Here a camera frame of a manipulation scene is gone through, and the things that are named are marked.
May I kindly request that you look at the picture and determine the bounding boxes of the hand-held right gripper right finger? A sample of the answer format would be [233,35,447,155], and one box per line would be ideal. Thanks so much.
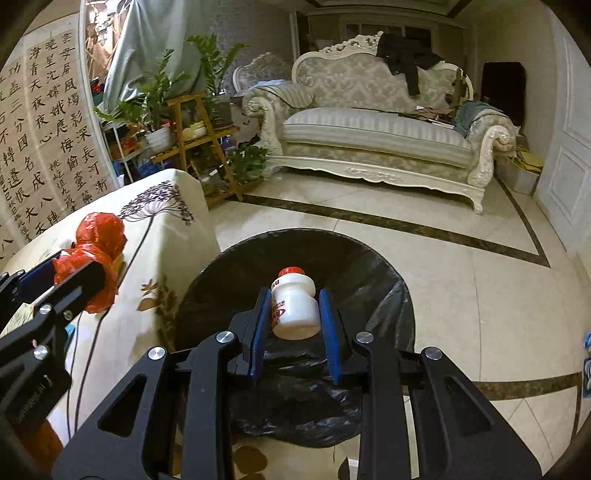
[318,288,543,480]

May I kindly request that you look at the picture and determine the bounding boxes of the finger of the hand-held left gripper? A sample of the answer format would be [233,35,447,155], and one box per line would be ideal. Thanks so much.
[0,261,108,370]
[0,250,63,309]

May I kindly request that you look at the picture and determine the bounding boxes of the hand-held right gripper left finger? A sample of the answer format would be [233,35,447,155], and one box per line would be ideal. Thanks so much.
[52,287,273,480]

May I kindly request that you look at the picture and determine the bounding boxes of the white bottle with red cap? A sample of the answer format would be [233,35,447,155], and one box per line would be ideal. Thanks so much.
[270,266,321,341]

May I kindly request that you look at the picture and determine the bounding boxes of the red plastic bag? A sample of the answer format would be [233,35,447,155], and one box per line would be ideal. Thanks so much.
[53,212,127,315]

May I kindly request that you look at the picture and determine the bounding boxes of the trash bin with black bag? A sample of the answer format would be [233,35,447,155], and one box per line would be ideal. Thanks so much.
[175,228,416,448]

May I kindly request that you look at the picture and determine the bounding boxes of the floral tablecloth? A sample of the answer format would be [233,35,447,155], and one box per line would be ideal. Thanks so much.
[0,168,220,480]

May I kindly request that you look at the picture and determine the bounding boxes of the white metal shelf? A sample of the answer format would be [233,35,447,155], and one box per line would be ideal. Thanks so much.
[99,120,153,185]

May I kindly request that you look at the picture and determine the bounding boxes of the small leafy floor plant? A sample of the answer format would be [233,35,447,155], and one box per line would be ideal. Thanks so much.
[226,143,269,182]

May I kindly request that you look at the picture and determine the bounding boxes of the green plant in white pot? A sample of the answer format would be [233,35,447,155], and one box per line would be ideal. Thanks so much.
[95,51,190,153]

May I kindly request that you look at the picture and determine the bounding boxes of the wooden plant stand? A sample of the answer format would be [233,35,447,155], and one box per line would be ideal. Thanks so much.
[152,91,243,206]

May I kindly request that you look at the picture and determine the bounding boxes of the cream carved sofa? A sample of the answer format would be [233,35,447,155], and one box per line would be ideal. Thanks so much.
[242,32,515,215]

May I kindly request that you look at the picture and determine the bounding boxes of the pile of papers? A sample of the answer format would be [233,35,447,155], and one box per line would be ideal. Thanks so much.
[406,106,462,127]

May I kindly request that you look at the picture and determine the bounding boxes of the grey storage box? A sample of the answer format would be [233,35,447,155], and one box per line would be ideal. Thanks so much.
[496,148,546,195]

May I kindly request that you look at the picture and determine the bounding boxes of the grey green curtain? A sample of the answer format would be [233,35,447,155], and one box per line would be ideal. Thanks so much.
[99,0,222,112]

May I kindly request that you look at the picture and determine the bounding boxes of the tall green potted plant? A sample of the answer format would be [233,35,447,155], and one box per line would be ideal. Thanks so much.
[185,34,250,130]

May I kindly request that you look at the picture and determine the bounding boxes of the blue cloth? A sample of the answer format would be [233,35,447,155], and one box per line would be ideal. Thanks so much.
[455,102,495,137]

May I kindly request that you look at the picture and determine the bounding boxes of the blue slipper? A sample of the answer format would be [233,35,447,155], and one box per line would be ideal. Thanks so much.
[579,332,591,393]

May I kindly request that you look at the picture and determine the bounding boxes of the cream carved armchair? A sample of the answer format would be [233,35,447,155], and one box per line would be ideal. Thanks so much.
[231,52,296,93]

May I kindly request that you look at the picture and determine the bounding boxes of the black clothing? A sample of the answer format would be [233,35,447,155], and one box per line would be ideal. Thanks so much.
[376,32,444,97]

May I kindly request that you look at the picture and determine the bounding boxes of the white panelled door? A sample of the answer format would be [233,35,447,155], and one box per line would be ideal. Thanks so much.
[536,37,591,259]

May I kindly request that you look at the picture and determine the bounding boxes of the calligraphy wall hanging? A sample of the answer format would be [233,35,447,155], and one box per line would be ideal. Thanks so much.
[0,14,116,259]

